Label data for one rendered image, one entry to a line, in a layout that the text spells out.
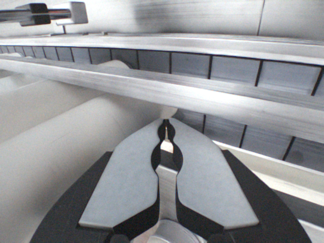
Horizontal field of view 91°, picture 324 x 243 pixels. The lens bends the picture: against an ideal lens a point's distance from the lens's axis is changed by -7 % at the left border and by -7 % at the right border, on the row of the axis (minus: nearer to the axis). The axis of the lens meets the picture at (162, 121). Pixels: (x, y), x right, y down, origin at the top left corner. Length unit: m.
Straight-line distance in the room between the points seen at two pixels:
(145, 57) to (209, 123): 0.09
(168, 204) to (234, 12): 0.28
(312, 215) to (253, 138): 0.12
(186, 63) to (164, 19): 0.08
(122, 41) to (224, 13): 0.11
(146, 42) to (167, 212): 0.27
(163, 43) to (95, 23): 0.15
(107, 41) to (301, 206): 0.29
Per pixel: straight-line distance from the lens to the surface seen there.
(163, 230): 0.35
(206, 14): 0.21
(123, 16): 0.26
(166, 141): 0.16
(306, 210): 0.26
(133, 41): 0.19
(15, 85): 0.25
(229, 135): 0.18
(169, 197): 0.29
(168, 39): 0.17
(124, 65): 0.19
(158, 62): 0.18
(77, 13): 0.22
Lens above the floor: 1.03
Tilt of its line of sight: 47 degrees down
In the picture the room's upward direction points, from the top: 132 degrees counter-clockwise
